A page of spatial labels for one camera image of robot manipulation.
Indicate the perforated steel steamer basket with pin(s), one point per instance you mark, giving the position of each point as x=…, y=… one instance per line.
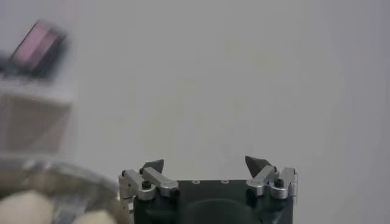
x=76, y=179

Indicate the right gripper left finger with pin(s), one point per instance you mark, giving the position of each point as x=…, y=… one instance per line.
x=161, y=182

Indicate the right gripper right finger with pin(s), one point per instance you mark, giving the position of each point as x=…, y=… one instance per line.
x=262, y=179

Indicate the white steamed baozi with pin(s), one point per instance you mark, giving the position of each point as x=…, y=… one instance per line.
x=24, y=210
x=94, y=218

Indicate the laptop with pink screen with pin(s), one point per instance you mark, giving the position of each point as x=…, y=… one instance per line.
x=33, y=48

